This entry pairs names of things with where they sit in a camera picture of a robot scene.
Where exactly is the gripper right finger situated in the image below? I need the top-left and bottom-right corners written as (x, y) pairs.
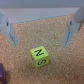
top-left (62, 13), bottom-right (84, 49)

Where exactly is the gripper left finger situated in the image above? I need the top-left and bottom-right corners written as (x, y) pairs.
top-left (0, 11), bottom-right (19, 48)

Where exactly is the yellow block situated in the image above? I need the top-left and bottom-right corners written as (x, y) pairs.
top-left (29, 46), bottom-right (50, 70)

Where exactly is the purple block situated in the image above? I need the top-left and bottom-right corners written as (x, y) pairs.
top-left (0, 63), bottom-right (7, 84)

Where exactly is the white cabinet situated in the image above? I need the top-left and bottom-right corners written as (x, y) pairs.
top-left (0, 0), bottom-right (84, 24)

